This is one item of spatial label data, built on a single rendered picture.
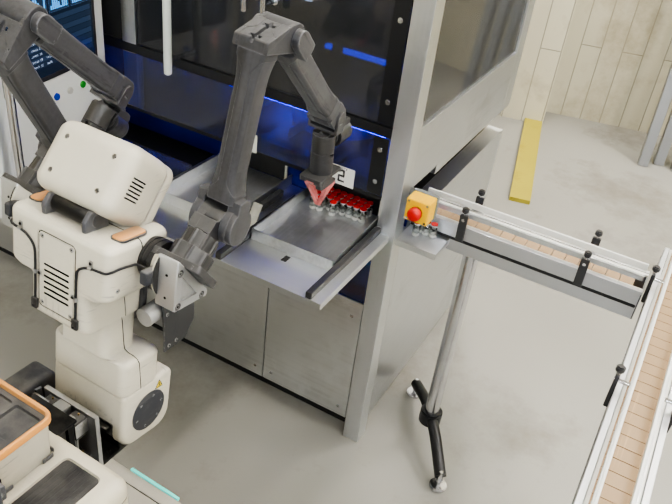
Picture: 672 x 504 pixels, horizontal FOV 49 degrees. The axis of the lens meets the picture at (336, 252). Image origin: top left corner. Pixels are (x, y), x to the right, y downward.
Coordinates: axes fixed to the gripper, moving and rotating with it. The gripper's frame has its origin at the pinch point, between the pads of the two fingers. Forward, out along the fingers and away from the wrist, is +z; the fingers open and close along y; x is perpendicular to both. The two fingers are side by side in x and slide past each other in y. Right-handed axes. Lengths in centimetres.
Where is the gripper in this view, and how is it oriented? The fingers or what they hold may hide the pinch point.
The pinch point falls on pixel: (317, 201)
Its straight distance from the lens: 191.3
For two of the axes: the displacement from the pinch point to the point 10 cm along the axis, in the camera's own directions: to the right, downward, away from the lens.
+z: -1.0, 8.2, 5.7
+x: -8.7, -3.5, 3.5
